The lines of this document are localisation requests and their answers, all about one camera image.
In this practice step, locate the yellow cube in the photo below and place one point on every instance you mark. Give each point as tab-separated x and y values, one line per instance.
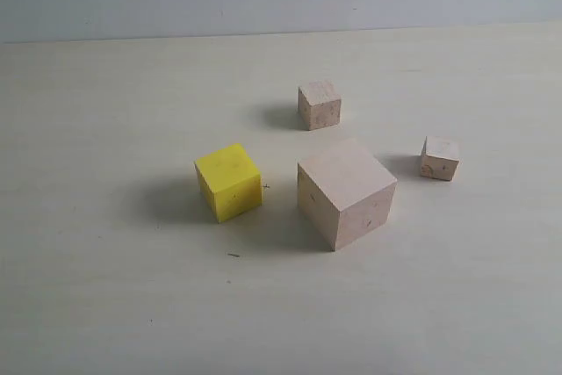
229	181

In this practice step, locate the large wooden cube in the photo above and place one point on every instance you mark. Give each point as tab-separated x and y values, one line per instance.
345	192

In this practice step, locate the medium wooden cube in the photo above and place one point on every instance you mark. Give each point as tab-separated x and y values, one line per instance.
319	105

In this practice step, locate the small wooden cube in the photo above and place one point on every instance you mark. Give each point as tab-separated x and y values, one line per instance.
439	158

